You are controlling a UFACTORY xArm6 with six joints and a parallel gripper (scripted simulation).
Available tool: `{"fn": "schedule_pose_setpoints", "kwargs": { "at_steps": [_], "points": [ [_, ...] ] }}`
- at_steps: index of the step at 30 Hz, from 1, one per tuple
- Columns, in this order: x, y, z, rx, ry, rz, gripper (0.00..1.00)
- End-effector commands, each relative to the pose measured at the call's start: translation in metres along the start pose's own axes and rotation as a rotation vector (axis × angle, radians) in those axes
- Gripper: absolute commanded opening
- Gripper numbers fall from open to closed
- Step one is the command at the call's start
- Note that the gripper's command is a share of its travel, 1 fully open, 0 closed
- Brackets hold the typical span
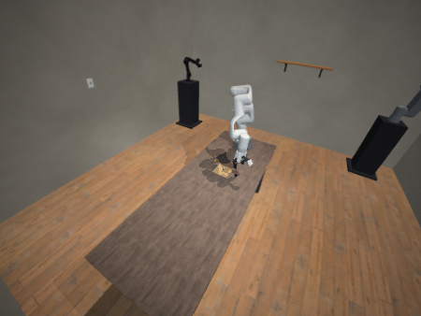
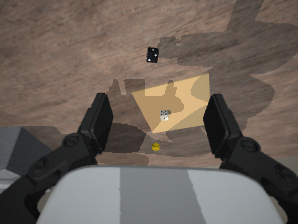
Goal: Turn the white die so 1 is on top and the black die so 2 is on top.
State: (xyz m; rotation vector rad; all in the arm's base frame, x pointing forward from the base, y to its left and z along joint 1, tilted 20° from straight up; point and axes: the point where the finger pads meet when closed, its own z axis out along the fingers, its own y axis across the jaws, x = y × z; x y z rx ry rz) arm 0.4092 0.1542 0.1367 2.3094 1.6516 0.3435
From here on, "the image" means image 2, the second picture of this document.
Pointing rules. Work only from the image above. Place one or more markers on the black die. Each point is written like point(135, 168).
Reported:
point(152, 55)

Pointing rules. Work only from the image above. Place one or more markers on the tan square mat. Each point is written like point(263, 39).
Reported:
point(185, 99)

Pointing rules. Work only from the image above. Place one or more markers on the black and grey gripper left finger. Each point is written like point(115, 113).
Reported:
point(18, 203)

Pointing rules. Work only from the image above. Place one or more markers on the yellow die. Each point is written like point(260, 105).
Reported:
point(155, 146)

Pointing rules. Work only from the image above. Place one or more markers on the white die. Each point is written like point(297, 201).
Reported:
point(164, 115)

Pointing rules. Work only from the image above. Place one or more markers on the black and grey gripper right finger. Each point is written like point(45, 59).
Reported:
point(244, 156)

